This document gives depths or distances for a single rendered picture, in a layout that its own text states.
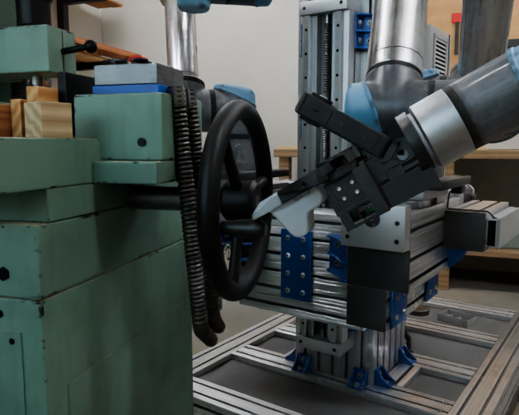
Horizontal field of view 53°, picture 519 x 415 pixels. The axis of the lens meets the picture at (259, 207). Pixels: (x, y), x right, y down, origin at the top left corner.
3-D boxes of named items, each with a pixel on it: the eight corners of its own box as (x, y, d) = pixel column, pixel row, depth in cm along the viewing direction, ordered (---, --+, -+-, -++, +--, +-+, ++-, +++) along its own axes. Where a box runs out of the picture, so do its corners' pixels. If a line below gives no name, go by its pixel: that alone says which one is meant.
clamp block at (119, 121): (161, 160, 68) (160, 91, 67) (73, 160, 72) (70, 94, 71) (203, 157, 83) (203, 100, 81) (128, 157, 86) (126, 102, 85)
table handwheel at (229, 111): (277, 90, 84) (283, 255, 93) (164, 93, 89) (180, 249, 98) (215, 114, 57) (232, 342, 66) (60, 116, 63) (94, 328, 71)
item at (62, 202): (48, 222, 62) (46, 188, 61) (-90, 216, 67) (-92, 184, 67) (186, 192, 100) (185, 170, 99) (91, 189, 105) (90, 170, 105)
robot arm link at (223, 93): (260, 133, 140) (260, 82, 139) (211, 133, 138) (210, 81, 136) (251, 134, 152) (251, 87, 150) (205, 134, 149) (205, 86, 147)
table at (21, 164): (48, 202, 47) (44, 136, 46) (-196, 193, 55) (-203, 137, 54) (246, 170, 105) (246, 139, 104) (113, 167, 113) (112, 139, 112)
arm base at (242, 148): (231, 167, 157) (231, 134, 155) (272, 169, 148) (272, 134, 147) (197, 170, 144) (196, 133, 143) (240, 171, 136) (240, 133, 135)
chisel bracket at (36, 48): (49, 81, 78) (47, 23, 77) (-26, 84, 82) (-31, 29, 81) (79, 86, 85) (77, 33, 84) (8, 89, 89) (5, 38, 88)
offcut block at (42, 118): (55, 137, 68) (53, 104, 68) (72, 137, 66) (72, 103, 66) (25, 137, 65) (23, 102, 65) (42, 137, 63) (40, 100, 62)
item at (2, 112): (0, 138, 72) (-3, 104, 71) (-12, 138, 72) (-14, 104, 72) (87, 139, 91) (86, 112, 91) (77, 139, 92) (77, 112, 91)
